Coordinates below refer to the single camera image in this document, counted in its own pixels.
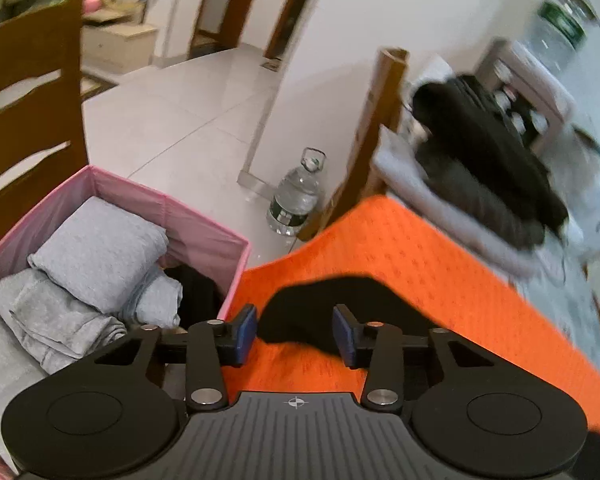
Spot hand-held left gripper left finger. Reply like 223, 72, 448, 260
94, 304, 257, 411

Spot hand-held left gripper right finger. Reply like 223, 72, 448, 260
332, 305, 496, 413

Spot black garment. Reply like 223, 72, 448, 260
256, 275, 433, 367

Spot black folded clothes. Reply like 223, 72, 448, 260
412, 75, 570, 233

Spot dark cloth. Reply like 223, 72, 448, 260
165, 265, 226, 331

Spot orange patterned mat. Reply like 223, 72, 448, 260
228, 195, 600, 446

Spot pink fabric storage box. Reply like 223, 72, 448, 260
0, 165, 251, 480

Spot clear water jug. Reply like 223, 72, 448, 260
266, 147, 327, 237

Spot light grey folded garment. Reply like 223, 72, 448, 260
372, 130, 538, 278

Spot dark grey folded garment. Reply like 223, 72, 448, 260
420, 147, 548, 250

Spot grey rolled garment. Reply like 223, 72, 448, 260
0, 269, 128, 375

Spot tray of white cups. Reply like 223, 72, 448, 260
472, 37, 578, 158

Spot cream low cabinet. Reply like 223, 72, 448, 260
80, 2, 159, 74

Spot dark wooden chair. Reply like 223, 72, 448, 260
0, 0, 88, 261

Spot large clear water bottle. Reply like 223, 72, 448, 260
522, 0, 600, 76

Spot wooden door frame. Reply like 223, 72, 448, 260
187, 0, 262, 59
265, 0, 327, 61

